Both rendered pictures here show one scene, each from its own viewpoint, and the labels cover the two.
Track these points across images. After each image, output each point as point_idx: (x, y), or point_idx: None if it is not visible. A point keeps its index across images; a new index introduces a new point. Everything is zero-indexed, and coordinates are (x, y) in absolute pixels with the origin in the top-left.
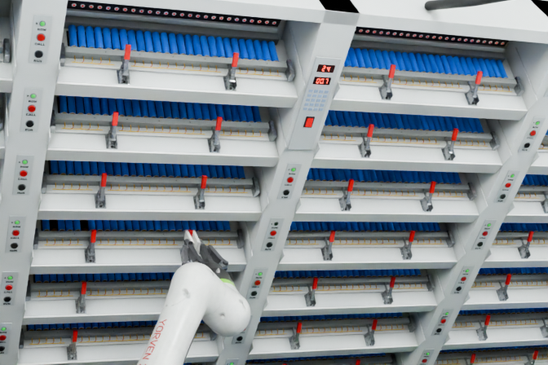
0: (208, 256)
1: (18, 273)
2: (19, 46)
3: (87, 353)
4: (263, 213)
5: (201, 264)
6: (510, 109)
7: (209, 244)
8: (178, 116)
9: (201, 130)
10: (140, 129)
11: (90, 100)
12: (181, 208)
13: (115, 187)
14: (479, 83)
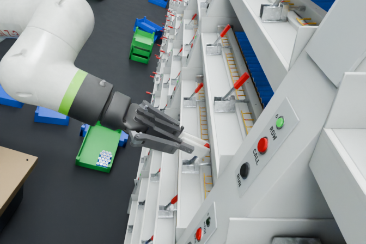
0: (152, 123)
1: (179, 80)
2: None
3: (154, 188)
4: (217, 182)
5: None
6: None
7: (178, 144)
8: None
9: (297, 15)
10: None
11: None
12: (212, 94)
13: (231, 59)
14: None
